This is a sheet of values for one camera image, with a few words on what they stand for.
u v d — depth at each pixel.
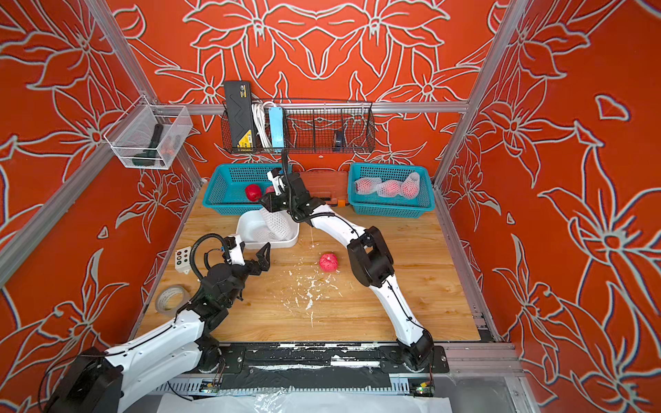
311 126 0.98
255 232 1.07
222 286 0.60
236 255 0.69
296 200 0.74
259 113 0.85
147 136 0.90
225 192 1.14
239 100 0.85
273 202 0.81
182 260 0.91
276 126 0.89
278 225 0.87
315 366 0.73
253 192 1.13
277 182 0.78
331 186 1.14
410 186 1.07
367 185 1.10
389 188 1.10
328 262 0.87
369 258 0.58
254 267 0.71
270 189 1.10
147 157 0.79
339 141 0.90
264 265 0.74
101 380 0.40
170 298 0.84
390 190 1.10
